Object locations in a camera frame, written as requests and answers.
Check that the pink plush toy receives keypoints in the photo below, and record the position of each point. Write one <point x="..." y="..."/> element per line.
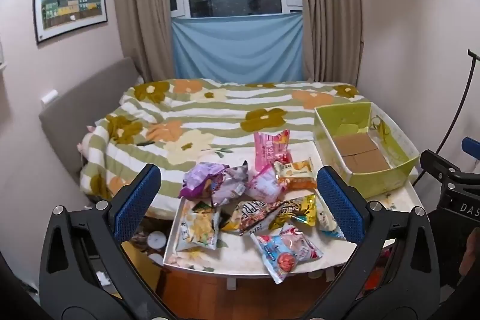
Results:
<point x="85" y="140"/>

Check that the floral striped blanket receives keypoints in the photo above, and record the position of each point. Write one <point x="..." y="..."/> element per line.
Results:
<point x="210" y="113"/>

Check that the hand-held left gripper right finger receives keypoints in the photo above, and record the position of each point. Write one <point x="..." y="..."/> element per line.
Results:
<point x="340" y="208"/>

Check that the green cardboard box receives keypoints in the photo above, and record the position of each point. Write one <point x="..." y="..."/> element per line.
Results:
<point x="390" y="151"/>

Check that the white wall switch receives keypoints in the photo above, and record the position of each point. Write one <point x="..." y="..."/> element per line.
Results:
<point x="49" y="96"/>

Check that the white round container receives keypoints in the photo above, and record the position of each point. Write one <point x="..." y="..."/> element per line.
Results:
<point x="156" y="239"/>

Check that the light blue snack packet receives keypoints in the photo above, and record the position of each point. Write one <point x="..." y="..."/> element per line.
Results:
<point x="328" y="220"/>

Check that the framed wall picture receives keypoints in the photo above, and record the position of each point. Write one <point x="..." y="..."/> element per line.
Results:
<point x="69" y="5"/>

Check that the purple snack packet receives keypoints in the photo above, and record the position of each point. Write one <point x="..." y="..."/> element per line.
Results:
<point x="200" y="183"/>

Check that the green and white chips packet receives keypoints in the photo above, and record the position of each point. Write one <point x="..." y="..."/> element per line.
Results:
<point x="197" y="228"/>

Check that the black stand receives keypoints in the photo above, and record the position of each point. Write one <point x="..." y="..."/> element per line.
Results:
<point x="455" y="110"/>

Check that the white table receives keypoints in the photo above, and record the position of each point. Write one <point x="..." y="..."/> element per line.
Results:
<point x="240" y="256"/>

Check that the brown striped snack packet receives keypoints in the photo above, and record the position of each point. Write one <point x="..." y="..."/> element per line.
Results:
<point x="255" y="217"/>

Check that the yellow snack packet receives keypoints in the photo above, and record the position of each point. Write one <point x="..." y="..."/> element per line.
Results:
<point x="296" y="211"/>

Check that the brown cardboard sheet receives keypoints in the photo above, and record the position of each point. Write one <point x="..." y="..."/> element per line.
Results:
<point x="362" y="155"/>

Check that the grey snack packet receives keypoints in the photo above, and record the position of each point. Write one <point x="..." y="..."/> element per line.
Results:
<point x="234" y="181"/>

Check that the blue and pink snack packet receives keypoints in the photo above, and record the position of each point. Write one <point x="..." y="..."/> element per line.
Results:
<point x="287" y="248"/>

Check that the orange and white snack packet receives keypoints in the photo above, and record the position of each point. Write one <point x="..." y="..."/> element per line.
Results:
<point x="294" y="173"/>

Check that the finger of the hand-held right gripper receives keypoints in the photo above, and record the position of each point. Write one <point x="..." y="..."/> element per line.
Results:
<point x="438" y="164"/>
<point x="471" y="146"/>

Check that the blue cloth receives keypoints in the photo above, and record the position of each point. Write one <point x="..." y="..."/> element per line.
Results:
<point x="238" y="48"/>

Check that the grey bed headboard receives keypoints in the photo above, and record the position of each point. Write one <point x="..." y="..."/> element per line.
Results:
<point x="71" y="110"/>

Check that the person's right hand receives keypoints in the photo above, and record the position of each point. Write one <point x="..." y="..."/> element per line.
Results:
<point x="471" y="254"/>

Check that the beige curtain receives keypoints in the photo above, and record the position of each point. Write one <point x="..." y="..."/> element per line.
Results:
<point x="144" y="5"/>
<point x="330" y="5"/>

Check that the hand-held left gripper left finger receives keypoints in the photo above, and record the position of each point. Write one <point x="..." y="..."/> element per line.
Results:
<point x="138" y="200"/>

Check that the pale pink wafer packet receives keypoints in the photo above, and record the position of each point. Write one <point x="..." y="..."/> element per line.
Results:
<point x="264" y="185"/>

